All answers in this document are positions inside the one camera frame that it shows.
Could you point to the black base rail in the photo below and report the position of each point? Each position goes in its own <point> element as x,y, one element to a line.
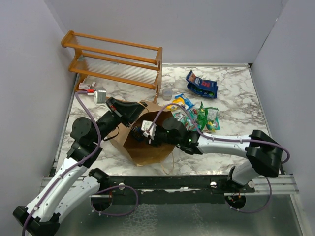
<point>157,190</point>

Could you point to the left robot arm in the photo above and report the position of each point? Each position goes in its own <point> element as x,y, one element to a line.
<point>44,214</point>

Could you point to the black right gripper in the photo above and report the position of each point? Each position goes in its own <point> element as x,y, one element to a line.
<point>154,142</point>

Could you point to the white red small card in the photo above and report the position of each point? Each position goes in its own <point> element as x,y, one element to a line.
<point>86,85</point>

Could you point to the brown paper bag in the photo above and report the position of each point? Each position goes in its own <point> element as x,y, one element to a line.
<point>140,153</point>

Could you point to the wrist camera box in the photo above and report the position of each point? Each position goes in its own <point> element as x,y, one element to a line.
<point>100,95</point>
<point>148,128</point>

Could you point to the blue red chips bag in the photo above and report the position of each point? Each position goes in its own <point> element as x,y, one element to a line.
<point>202,84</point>

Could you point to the teal Fox's mint candy bag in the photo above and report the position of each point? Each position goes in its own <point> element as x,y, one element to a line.
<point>186,120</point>

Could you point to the yellow snack packet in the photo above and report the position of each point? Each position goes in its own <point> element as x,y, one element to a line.
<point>176,104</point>

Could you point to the dark blue snack packet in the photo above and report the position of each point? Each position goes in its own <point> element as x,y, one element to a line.
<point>137,133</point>

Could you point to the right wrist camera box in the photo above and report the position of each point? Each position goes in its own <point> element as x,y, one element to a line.
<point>148,128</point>

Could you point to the green snack packet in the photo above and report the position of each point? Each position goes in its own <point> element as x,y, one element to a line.
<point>203,114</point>

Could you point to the small blue snack packet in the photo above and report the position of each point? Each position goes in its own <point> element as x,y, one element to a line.
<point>187,102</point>

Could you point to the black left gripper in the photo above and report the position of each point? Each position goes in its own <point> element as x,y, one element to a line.
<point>128,112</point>

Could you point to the blue green chips bag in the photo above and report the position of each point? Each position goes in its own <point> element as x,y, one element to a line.
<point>203,93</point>

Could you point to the orange wooden shelf rack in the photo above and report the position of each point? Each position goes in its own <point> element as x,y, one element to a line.
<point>90,59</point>

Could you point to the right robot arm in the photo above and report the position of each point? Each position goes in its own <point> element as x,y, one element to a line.
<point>263,154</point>

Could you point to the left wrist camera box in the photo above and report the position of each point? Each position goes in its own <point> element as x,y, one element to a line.
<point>100,95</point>

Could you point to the small clear plastic jar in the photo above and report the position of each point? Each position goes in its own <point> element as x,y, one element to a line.
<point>167,93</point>

